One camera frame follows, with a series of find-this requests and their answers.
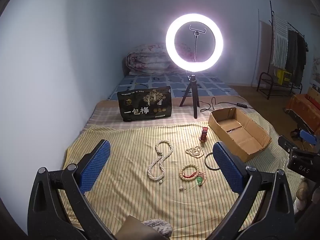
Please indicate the folded floral quilt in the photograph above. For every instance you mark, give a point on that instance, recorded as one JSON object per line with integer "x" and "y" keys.
{"x": 145, "y": 60}

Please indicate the brown cloth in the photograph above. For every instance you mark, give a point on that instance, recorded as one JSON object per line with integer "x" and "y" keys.
{"x": 127, "y": 230}

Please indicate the cardboard box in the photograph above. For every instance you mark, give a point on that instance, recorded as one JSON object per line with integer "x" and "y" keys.
{"x": 246, "y": 140}

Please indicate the black metal floor rack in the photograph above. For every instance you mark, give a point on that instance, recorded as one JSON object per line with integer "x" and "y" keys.
{"x": 261, "y": 80}

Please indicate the black clothes rack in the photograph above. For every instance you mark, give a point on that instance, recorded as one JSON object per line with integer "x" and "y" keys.
{"x": 271, "y": 12}

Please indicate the orange cloth cover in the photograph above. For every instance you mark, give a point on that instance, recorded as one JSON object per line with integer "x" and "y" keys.
{"x": 302, "y": 107}

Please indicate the yellow striped sheet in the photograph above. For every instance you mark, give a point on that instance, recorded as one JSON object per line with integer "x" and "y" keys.
{"x": 125, "y": 155}

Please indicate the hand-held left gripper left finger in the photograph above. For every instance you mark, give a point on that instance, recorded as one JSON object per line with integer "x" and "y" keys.
{"x": 96, "y": 163}

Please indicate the dark thin bangle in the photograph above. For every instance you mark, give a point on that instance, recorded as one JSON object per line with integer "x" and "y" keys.
{"x": 205, "y": 160}

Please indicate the checked blanket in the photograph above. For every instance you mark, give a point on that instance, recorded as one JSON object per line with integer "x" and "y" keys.
{"x": 105, "y": 115}

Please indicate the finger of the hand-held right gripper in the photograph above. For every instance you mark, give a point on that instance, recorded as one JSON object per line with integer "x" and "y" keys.
{"x": 287, "y": 143}
{"x": 308, "y": 136}

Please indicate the dark hanging clothes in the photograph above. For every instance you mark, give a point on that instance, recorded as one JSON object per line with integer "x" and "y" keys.
{"x": 296, "y": 55}

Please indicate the blue patterned bedsheet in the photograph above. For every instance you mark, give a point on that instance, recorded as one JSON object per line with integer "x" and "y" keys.
{"x": 155, "y": 80}

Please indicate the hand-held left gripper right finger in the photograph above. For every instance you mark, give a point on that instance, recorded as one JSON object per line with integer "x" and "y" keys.
{"x": 226, "y": 167}

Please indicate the black snack bag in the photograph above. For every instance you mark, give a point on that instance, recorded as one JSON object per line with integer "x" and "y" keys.
{"x": 145, "y": 105}

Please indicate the pearl earring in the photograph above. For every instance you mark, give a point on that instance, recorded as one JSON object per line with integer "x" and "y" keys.
{"x": 180, "y": 188}

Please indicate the person's right hand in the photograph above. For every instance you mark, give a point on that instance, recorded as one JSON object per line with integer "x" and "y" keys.
{"x": 302, "y": 195}

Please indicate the metal phone holder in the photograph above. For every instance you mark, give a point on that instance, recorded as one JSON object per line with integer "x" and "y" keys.
{"x": 197, "y": 33}

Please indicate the yellow box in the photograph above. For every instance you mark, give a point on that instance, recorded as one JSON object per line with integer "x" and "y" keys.
{"x": 283, "y": 76}

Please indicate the black tripod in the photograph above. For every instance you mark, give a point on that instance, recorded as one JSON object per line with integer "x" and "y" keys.
{"x": 194, "y": 97}

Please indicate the white knitted hanging cloth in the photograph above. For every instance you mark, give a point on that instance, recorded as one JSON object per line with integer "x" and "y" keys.
{"x": 280, "y": 42}

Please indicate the grey knitted cloth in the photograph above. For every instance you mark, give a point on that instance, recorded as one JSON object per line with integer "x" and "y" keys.
{"x": 160, "y": 226}

